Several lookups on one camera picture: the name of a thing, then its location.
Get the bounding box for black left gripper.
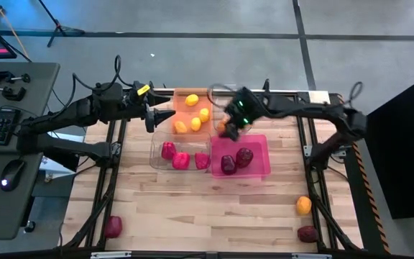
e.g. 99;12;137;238
124;91;177;134

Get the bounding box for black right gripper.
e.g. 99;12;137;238
218;86;265;142

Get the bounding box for dark red produce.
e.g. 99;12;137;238
235;147;254;169
104;215;124;240
297;225;319;244
220;155;238;176

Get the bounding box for clear plastic bin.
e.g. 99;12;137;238
211;83;254;135
149;131;213;172

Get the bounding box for orange translucent plastic bin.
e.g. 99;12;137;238
171;87;214;141

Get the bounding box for pink translucent plastic bin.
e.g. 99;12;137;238
210;134;272;180

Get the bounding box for white papers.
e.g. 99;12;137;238
38;132;86;181

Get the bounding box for black tripod stand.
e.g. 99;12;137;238
37;0;86;48

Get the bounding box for orange black hazard tape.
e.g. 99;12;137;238
346;140;391;254

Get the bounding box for black clamp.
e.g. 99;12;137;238
0;82;27;103
0;69;32;86

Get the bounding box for black computer mouse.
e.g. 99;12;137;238
0;158;27;193

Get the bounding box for dark grey desk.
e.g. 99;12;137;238
0;62;61;241

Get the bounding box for black floor mat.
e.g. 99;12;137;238
366;69;414;220

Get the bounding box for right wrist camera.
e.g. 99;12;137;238
232;99;253;125

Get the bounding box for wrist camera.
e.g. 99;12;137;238
126;81;152;106
232;99;253;125

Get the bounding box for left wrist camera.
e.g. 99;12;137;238
126;81;152;106

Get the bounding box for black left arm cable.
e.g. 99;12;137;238
43;54;136;119

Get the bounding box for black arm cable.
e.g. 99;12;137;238
206;81;364;109
43;54;136;119

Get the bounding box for black aluminium table frame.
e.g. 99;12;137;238
57;88;363;259

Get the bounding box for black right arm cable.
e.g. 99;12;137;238
206;81;364;109

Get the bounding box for silver metal bracket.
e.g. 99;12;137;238
291;253;333;259
90;251;133;259

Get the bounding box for yellow rope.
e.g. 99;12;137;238
0;0;31;60

